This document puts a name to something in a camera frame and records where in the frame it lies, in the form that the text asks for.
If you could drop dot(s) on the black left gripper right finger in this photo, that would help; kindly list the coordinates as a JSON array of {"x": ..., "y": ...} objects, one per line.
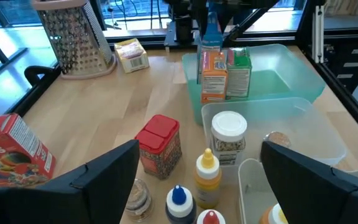
[{"x": 322, "y": 202}]

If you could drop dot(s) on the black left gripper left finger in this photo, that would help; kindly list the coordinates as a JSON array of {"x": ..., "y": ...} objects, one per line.
[{"x": 57, "y": 205}]

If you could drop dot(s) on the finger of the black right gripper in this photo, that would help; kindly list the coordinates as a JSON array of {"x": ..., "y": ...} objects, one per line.
[
  {"x": 224, "y": 12},
  {"x": 202, "y": 15}
]

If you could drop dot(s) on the blue Rice Krispies cereal box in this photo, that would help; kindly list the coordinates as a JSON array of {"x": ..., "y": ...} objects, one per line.
[{"x": 212, "y": 34}]

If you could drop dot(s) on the orange bottle with yellow cap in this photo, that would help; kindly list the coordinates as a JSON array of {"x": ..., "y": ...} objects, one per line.
[{"x": 272, "y": 216}]

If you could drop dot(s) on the orange cereal box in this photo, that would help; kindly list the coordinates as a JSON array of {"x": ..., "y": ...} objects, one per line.
[{"x": 213, "y": 77}]

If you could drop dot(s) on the green Kellogg's cereal box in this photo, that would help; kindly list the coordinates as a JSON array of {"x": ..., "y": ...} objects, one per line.
[{"x": 238, "y": 74}]

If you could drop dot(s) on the red Froot Loops cereal box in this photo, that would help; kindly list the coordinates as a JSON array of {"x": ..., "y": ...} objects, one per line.
[{"x": 14, "y": 149}]

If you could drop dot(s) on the yellow Corn Pops cereal box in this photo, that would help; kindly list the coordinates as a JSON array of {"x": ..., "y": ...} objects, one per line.
[{"x": 132, "y": 56}]

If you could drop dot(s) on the white-lidded glass spice jar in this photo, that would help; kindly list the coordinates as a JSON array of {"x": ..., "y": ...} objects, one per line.
[{"x": 228, "y": 127}]

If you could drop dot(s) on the red-lidded spice tin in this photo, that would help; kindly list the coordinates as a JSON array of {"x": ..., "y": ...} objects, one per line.
[{"x": 158, "y": 146}]

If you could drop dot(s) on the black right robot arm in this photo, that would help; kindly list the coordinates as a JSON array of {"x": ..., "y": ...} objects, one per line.
[{"x": 180, "y": 21}]

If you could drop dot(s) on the teal plastic bin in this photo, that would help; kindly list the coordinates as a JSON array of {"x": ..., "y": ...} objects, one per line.
[{"x": 275, "y": 74}]

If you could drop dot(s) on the clear plastic bin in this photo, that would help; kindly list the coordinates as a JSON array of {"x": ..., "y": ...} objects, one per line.
[{"x": 291, "y": 118}]

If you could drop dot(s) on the red-capped dye bottle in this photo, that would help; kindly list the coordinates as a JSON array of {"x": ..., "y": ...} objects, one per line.
[{"x": 211, "y": 217}]

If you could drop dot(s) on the yellow-capped dye bottle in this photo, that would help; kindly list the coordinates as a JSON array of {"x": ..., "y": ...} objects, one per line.
[{"x": 208, "y": 183}]

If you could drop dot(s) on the blue-capped dye bottle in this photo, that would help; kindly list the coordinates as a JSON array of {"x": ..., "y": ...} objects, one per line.
[{"x": 180, "y": 205}]

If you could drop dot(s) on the black drawer cabinet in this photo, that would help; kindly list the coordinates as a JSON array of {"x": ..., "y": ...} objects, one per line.
[{"x": 353, "y": 62}]

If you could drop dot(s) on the black aluminium table frame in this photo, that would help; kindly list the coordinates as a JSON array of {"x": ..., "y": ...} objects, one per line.
[{"x": 135, "y": 35}]

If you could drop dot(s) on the silver aluminium rig post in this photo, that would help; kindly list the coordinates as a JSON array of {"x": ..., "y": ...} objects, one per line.
[{"x": 318, "y": 34}]

